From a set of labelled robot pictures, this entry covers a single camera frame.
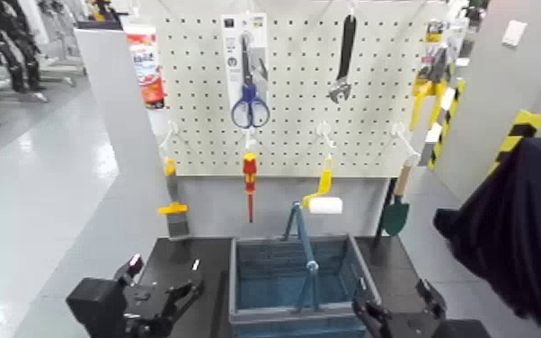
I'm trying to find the red and white tube package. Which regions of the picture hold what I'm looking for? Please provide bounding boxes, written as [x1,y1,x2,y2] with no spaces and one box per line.
[121,17,166,111]

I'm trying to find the blue scissors in white package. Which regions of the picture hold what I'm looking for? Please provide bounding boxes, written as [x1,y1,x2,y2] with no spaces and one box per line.
[220,13,271,130]

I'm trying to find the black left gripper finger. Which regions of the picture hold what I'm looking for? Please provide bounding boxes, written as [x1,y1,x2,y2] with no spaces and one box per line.
[159,270,206,318]
[113,253,145,287]

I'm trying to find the grey partition panel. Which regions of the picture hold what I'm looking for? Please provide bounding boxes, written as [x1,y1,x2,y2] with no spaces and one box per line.
[74,28,184,239]

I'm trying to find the yellow handled white paint roller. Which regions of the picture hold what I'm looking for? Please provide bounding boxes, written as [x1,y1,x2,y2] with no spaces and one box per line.
[301,157,344,216]

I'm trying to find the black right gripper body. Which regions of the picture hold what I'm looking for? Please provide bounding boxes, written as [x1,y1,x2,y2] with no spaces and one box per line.
[383,311,493,338]

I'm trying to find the white pegboard panel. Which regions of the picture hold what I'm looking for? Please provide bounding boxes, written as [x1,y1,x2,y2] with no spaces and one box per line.
[155,0,450,179]

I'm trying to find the green trowel with wooden handle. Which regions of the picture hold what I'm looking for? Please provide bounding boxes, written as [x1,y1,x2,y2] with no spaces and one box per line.
[381,157,418,237]

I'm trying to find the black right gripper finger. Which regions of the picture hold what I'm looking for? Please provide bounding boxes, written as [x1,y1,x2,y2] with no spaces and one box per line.
[414,278,448,320]
[351,294,395,338]

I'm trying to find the dark navy cloth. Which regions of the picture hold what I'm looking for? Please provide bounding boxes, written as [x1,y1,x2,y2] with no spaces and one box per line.
[432,138,541,326]

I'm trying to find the white wall switch plate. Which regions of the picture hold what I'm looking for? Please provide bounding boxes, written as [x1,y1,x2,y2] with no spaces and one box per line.
[501,19,528,48]

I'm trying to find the yellow handled pliers in package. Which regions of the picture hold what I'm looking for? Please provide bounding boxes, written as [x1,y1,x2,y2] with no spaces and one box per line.
[409,18,457,132]

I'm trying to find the blue plastic crate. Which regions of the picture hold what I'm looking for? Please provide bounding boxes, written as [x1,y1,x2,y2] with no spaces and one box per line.
[227,234,383,338]

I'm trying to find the yellow handled grey scraper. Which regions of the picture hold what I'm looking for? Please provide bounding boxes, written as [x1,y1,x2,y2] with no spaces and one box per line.
[157,158,191,239]

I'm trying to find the red and yellow screwdriver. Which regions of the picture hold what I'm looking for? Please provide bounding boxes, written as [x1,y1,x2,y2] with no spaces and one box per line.
[242,151,258,224]

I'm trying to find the black humanoid robot on stand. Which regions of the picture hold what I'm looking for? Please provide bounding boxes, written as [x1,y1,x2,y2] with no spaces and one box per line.
[0,0,49,102]

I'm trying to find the black handled adjustable wrench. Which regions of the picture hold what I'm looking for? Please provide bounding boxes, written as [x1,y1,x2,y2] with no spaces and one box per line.
[326,13,358,105]

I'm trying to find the yellow black striped corner guard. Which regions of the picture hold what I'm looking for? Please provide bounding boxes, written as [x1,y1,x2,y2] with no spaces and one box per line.
[487,109,541,177]

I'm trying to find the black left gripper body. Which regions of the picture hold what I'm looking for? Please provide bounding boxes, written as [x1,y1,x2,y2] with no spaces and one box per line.
[120,280,180,338]

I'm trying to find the yellow black striped slim post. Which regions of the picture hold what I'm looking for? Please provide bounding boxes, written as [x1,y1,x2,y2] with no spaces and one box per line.
[427,77,467,172]

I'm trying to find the black pegboard support leg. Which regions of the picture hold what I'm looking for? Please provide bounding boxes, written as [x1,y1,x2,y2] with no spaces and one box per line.
[370,178,398,249]

